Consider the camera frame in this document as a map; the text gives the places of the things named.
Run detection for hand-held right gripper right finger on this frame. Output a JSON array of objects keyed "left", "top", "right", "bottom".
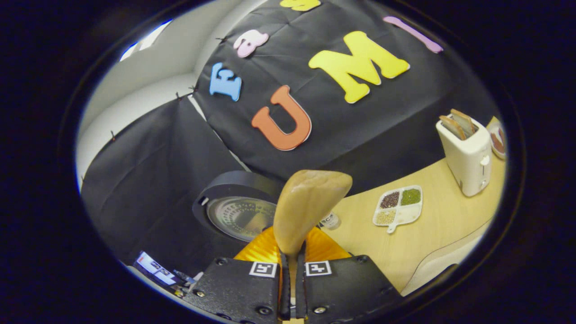
[{"left": 295, "top": 226, "right": 403, "bottom": 324}]

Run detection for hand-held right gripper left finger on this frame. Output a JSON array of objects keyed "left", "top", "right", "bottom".
[{"left": 182, "top": 226, "right": 291, "bottom": 324}]

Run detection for black silver rice cooker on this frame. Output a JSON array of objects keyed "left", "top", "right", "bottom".
[{"left": 193, "top": 170, "right": 285, "bottom": 243}]

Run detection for small clear bottle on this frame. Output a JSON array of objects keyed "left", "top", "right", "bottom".
[{"left": 319, "top": 213, "right": 341, "bottom": 230}]

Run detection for computer monitor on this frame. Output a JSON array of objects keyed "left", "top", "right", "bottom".
[{"left": 134, "top": 251, "right": 180, "bottom": 286}]

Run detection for white divided grain dish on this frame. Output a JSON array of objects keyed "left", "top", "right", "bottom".
[{"left": 372, "top": 185, "right": 423, "bottom": 234}]

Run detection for black backdrop cloth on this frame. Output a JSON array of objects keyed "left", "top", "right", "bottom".
[{"left": 80, "top": 0, "right": 500, "bottom": 279}]

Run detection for white toaster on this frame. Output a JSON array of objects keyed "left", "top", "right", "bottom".
[{"left": 436, "top": 118, "right": 493, "bottom": 197}]

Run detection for toast slice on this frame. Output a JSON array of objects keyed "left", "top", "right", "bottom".
[
  {"left": 439, "top": 115, "right": 468, "bottom": 140},
  {"left": 450, "top": 108, "right": 477, "bottom": 135}
]

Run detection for white round plate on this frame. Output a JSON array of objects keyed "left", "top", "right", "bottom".
[{"left": 487, "top": 122, "right": 508, "bottom": 161}]

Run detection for large ceiling light panel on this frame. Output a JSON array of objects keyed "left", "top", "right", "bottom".
[{"left": 120, "top": 20, "right": 172, "bottom": 62}]

